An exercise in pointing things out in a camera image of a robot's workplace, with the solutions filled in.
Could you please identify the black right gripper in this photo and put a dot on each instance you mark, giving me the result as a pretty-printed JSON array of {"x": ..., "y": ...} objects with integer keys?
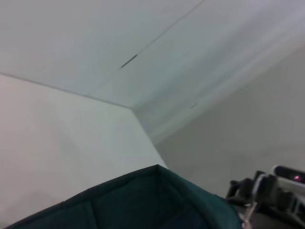
[{"x": 278, "y": 202}]

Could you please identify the dark teal insulated lunch bag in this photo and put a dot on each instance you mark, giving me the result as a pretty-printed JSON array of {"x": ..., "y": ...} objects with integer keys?
[{"x": 143, "y": 202}]

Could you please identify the white partition board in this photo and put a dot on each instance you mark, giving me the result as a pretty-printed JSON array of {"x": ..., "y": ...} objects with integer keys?
[{"x": 119, "y": 59}]

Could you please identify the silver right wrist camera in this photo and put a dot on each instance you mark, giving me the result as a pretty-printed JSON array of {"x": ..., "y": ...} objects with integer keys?
[{"x": 288, "y": 175}]

